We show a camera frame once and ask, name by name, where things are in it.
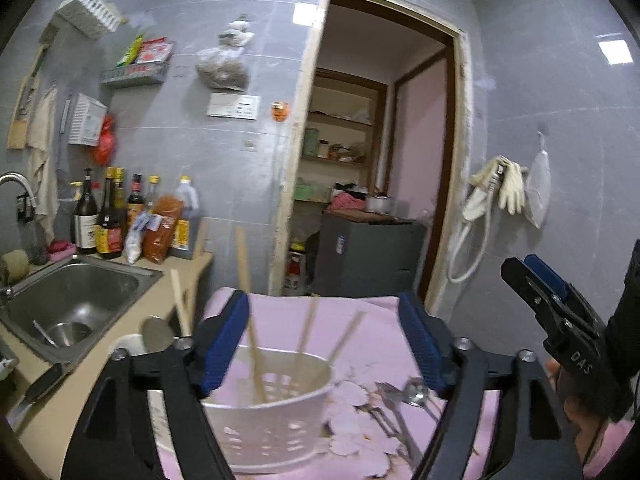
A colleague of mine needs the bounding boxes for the hanging beige towel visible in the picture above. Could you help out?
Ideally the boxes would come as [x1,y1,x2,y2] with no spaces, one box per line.
[26,84,58,244]

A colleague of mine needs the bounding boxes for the person's right hand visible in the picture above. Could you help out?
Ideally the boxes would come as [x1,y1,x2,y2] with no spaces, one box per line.
[544,358,626,461]

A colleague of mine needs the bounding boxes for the orange wall hook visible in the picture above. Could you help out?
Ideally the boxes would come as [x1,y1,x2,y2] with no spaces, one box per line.
[271,101,290,122]

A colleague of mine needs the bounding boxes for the white wall basket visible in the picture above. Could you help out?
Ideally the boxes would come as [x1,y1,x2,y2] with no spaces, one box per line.
[54,0,128,39]

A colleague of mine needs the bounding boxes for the hanging plastic bag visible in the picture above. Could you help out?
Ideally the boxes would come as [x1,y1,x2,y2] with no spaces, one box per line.
[195,14,255,92]

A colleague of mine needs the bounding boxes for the white wall switch panel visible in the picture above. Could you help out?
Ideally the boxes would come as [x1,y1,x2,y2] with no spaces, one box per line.
[206,92,262,120]

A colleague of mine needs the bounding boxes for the large steel spoon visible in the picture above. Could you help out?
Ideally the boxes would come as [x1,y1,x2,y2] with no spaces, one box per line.
[401,377,442,422]

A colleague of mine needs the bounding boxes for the white wall box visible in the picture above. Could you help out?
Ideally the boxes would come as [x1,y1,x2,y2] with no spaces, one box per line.
[68,93,107,148]

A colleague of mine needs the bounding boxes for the red plastic bag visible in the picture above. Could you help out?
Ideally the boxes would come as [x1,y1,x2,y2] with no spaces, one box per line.
[91,114,116,167]

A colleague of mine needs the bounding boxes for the steel kitchen sink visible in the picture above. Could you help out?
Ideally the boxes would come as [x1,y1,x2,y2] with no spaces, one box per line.
[1,255,163,365]

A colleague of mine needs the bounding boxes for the kitchen knife black handle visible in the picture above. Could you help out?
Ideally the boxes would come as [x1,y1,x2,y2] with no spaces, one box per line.
[6,362,70,432]

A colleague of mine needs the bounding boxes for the chrome sink faucet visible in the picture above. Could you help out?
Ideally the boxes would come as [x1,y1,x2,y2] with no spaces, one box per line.
[0,171,39,212]

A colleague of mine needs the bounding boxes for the wooden cutting board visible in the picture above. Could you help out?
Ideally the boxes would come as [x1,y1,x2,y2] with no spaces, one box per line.
[6,23,58,150]

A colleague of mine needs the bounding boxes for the hanging mesh bag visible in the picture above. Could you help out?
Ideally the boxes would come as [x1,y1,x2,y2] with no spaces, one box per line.
[524,131,552,230]

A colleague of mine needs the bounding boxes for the steel fork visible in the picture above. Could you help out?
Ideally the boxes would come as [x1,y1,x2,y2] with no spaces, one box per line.
[375,382,423,470]

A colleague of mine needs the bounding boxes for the dark wine bottle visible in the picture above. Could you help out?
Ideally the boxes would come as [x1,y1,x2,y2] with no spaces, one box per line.
[74,168,98,255]

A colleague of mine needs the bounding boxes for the white plastic utensil holder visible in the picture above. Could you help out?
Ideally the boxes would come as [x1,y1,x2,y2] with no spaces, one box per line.
[106,332,336,476]

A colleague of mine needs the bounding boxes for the pink floral table cloth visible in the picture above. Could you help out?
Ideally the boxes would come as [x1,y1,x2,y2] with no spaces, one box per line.
[154,286,501,480]

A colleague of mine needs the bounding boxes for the white rubber gloves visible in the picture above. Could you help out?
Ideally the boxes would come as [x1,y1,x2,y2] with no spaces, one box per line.
[462,155,527,222]

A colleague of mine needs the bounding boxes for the dark soy sauce bottle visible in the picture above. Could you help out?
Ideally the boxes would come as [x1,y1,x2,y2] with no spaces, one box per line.
[96,167,122,259]

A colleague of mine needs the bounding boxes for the dark grey cabinet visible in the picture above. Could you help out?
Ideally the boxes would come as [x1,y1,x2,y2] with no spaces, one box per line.
[311,212,426,298]

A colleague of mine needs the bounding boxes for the orange spice bag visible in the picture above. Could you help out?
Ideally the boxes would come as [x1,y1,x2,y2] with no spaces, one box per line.
[142,194,183,264]

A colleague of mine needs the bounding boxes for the grey wall shelf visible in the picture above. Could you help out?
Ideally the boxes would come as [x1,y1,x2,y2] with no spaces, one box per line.
[101,62,169,89]

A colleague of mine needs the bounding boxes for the wooden door frame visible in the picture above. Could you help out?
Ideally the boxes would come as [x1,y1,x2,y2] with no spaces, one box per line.
[268,0,480,313]

